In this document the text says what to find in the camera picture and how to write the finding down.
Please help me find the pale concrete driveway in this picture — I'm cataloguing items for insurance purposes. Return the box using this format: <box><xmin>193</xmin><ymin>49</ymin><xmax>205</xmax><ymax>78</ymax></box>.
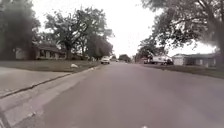
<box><xmin>0</xmin><ymin>66</ymin><xmax>73</xmax><ymax>99</ymax></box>

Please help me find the low house with white garage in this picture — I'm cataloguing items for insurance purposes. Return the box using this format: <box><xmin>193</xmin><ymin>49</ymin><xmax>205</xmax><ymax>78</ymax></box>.
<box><xmin>171</xmin><ymin>52</ymin><xmax>222</xmax><ymax>69</ymax></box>

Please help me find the pale concrete kerb strip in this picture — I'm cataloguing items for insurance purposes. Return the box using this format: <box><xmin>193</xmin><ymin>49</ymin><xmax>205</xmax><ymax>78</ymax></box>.
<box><xmin>0</xmin><ymin>64</ymin><xmax>102</xmax><ymax>128</ymax></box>

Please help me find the white van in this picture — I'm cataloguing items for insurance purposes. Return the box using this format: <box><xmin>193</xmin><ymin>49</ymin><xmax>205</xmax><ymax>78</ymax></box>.
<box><xmin>146</xmin><ymin>54</ymin><xmax>174</xmax><ymax>66</ymax></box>

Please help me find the round-crowned tree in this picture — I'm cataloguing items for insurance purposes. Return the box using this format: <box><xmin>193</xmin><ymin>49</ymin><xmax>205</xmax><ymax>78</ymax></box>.
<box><xmin>134</xmin><ymin>36</ymin><xmax>168</xmax><ymax>63</ymax></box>

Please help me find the small distant tree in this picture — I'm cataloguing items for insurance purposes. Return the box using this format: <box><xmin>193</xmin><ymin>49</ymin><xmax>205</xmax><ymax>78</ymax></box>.
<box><xmin>118</xmin><ymin>53</ymin><xmax>132</xmax><ymax>64</ymax></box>

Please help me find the big overhanging tree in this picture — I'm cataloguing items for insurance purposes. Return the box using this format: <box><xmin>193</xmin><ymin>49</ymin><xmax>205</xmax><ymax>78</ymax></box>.
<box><xmin>141</xmin><ymin>0</ymin><xmax>224</xmax><ymax>70</ymax></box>

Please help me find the large dark tree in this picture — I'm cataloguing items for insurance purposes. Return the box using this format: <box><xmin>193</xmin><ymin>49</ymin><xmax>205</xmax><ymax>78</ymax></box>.
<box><xmin>0</xmin><ymin>0</ymin><xmax>42</xmax><ymax>61</ymax></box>

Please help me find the pale rock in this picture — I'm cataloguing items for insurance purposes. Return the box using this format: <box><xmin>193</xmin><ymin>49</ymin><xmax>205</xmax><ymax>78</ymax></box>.
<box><xmin>69</xmin><ymin>63</ymin><xmax>80</xmax><ymax>70</ymax></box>

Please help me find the white car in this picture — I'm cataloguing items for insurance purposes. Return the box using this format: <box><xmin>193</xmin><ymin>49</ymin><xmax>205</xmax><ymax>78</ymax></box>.
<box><xmin>100</xmin><ymin>55</ymin><xmax>111</xmax><ymax>65</ymax></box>

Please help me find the low house with dark roof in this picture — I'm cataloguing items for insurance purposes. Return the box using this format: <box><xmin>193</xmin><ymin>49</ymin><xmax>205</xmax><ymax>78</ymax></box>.
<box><xmin>14</xmin><ymin>42</ymin><xmax>68</xmax><ymax>61</ymax></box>

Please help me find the tall spreading tree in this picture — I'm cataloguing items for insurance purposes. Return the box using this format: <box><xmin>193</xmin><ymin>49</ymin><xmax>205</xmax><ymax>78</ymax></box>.
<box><xmin>44</xmin><ymin>7</ymin><xmax>115</xmax><ymax>62</ymax></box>

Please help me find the grey asphalt road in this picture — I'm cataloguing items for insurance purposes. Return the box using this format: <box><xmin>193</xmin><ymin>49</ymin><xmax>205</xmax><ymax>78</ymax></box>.
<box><xmin>13</xmin><ymin>62</ymin><xmax>224</xmax><ymax>128</ymax></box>

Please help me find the distant building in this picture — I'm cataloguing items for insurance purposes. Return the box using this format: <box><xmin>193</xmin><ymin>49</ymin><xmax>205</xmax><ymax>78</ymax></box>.
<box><xmin>139</xmin><ymin>56</ymin><xmax>149</xmax><ymax>65</ymax></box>

